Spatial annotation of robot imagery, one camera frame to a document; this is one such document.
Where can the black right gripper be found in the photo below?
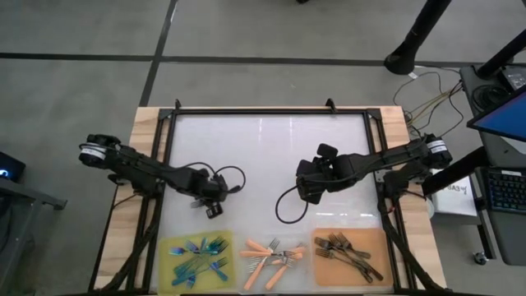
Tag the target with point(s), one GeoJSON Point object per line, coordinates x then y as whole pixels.
{"type": "Point", "coordinates": [337, 170]}

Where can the blue computer screen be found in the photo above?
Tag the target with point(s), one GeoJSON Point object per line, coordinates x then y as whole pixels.
{"type": "Point", "coordinates": [505, 117]}

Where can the clear plastic tray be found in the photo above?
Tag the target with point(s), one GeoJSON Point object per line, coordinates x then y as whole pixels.
{"type": "Point", "coordinates": [300, 279]}

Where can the orange plastic tray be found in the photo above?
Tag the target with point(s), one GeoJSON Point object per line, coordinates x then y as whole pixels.
{"type": "Point", "coordinates": [328, 275]}

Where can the backlit black keyboard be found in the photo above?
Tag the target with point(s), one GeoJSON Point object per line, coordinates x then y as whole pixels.
{"type": "Point", "coordinates": [507, 191]}

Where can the white table mat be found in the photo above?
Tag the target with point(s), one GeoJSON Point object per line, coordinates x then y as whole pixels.
{"type": "Point", "coordinates": [267, 144]}

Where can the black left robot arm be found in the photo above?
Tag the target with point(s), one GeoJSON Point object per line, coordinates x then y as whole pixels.
{"type": "Point", "coordinates": [139, 168]}

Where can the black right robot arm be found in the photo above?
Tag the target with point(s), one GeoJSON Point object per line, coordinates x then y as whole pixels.
{"type": "Point", "coordinates": [394, 158]}

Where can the yellow plastic tray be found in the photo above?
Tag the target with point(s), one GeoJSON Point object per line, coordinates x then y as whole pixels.
{"type": "Point", "coordinates": [168, 279]}

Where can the dark grey metal stand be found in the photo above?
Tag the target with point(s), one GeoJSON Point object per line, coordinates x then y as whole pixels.
{"type": "Point", "coordinates": [41, 199]}

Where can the grey equipment cart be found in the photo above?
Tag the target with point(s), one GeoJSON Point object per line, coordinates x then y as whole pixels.
{"type": "Point", "coordinates": [509, 238]}

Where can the white labelled box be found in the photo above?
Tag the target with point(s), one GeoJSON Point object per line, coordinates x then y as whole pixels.
{"type": "Point", "coordinates": [456, 201]}

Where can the black power adapter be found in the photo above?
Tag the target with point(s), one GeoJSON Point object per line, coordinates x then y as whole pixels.
{"type": "Point", "coordinates": [513, 78]}

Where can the black aluminium table frame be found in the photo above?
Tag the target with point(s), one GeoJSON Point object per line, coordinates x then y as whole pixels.
{"type": "Point", "coordinates": [267, 111]}

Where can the black device with blue light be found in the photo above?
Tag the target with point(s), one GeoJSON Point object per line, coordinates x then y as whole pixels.
{"type": "Point", "coordinates": [12, 164]}

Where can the grey metal bracket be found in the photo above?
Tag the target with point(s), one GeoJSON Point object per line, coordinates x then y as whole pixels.
{"type": "Point", "coordinates": [378, 177]}

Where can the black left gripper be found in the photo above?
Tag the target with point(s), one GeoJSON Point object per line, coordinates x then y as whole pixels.
{"type": "Point", "coordinates": [205, 187]}

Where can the black caster wheel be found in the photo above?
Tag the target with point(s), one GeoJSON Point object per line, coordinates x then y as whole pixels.
{"type": "Point", "coordinates": [480, 257]}

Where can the black tripod leg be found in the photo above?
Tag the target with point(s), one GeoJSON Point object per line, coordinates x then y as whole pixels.
{"type": "Point", "coordinates": [456, 170]}
{"type": "Point", "coordinates": [505, 53]}
{"type": "Point", "coordinates": [415, 37]}

